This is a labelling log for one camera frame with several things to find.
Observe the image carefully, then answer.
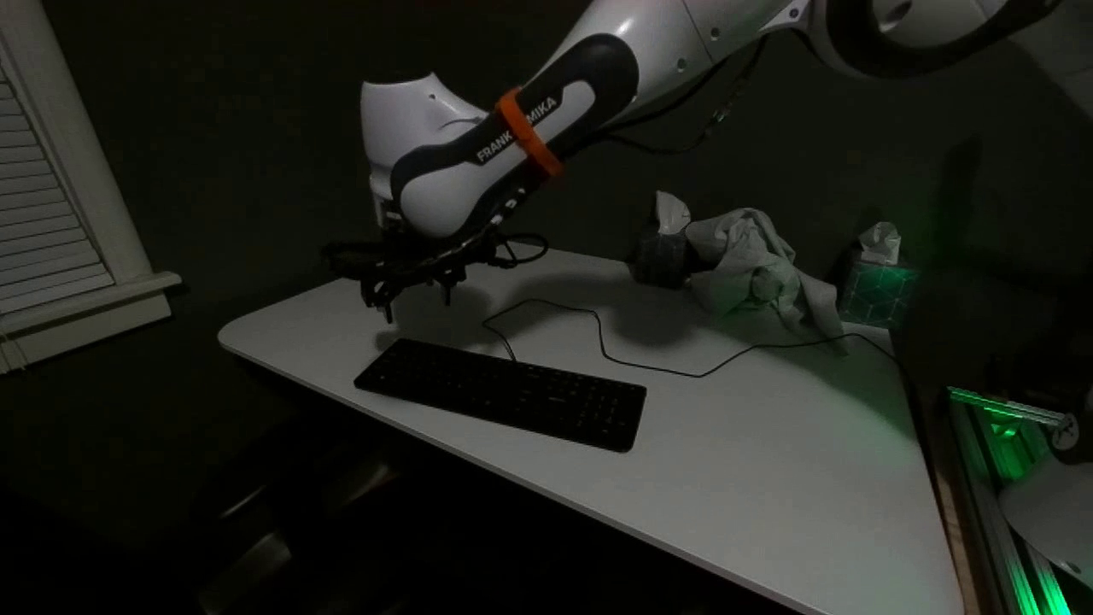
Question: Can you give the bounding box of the green tissue box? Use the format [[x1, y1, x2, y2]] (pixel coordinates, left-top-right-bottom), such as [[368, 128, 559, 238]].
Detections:
[[837, 218, 924, 334]]

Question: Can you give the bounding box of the orange strap on arm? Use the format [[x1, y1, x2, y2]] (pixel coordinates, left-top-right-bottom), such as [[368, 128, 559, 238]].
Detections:
[[492, 88, 568, 187]]

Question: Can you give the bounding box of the black computer keyboard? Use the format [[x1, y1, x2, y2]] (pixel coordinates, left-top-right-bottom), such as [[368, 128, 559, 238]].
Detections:
[[352, 334, 648, 457]]

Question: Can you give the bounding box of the crumpled white cloth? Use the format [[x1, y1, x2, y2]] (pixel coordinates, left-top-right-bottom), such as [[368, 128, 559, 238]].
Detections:
[[632, 187, 855, 344]]

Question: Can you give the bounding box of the metal frame beside table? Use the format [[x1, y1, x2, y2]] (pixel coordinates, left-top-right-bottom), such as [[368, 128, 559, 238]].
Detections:
[[941, 383, 1093, 615]]

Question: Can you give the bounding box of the thin black keyboard cable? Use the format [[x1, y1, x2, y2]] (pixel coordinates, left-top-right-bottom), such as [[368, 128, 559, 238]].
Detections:
[[484, 297, 903, 388]]

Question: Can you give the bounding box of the white window blind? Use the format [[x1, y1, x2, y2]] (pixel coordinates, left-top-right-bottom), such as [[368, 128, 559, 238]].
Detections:
[[0, 64, 115, 320]]

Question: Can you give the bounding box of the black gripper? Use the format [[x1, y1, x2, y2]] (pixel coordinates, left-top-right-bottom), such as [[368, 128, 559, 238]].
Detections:
[[330, 233, 492, 324]]

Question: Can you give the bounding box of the white window frame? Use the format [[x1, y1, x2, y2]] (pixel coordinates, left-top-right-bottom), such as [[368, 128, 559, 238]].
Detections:
[[0, 0, 186, 381]]

